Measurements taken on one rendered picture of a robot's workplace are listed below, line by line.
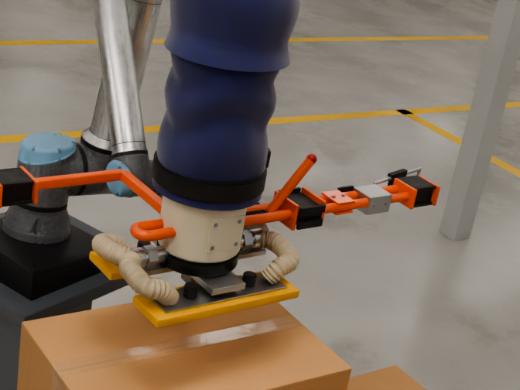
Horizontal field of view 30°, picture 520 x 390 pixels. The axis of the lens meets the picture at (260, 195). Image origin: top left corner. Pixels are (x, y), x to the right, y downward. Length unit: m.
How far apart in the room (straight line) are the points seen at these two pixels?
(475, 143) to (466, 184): 0.22
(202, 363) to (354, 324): 2.21
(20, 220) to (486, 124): 2.90
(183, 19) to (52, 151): 0.97
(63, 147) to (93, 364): 0.82
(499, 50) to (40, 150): 2.85
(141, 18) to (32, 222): 0.63
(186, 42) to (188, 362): 0.69
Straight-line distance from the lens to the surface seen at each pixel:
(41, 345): 2.08
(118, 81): 2.41
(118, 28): 2.45
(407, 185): 2.30
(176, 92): 1.81
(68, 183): 2.08
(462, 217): 5.20
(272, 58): 1.77
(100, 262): 2.01
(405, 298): 4.54
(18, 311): 2.56
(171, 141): 1.84
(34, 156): 2.66
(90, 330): 2.13
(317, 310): 4.27
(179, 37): 1.78
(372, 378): 2.89
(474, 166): 5.10
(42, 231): 2.71
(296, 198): 2.12
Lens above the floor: 2.08
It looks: 23 degrees down
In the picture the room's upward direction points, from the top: 10 degrees clockwise
